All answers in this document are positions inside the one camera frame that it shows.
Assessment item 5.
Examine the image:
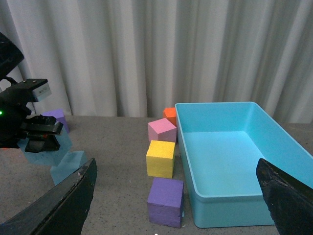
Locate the light blue plastic bin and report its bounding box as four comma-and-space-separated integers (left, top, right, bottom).
175, 102, 313, 228

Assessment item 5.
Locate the light blue block with dents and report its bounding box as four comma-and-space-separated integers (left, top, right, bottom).
18, 127, 72, 166

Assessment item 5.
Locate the yellow foam block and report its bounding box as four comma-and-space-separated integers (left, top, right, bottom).
146, 140, 176, 179

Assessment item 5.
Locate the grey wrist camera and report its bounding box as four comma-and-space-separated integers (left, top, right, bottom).
17, 79, 51, 102

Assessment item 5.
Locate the purple foam block front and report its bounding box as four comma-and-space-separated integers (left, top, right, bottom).
147, 177, 184, 228

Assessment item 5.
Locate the purple foam block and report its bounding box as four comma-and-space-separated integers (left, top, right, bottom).
42, 109, 69, 133
147, 177, 184, 228

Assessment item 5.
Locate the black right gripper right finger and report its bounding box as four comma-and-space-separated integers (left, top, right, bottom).
256, 159, 313, 235

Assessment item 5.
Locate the light blue foam block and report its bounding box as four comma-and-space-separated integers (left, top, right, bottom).
50, 151, 88, 186

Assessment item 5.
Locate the orange foam block right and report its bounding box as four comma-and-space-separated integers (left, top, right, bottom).
163, 107, 177, 126

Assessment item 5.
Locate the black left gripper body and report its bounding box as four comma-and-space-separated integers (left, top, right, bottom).
0, 84, 34, 148

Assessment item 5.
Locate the purple foam block back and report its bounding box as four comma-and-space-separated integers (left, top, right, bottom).
42, 109, 69, 133

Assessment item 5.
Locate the pink foam block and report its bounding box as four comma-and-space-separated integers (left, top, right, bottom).
148, 118, 177, 142

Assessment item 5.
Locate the grey curtain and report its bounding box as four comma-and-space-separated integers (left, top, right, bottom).
0, 0, 313, 123

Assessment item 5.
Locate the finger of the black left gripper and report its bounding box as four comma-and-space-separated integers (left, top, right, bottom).
21, 115, 63, 152

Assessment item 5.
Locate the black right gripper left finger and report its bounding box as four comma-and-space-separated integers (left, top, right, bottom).
0, 159, 97, 235

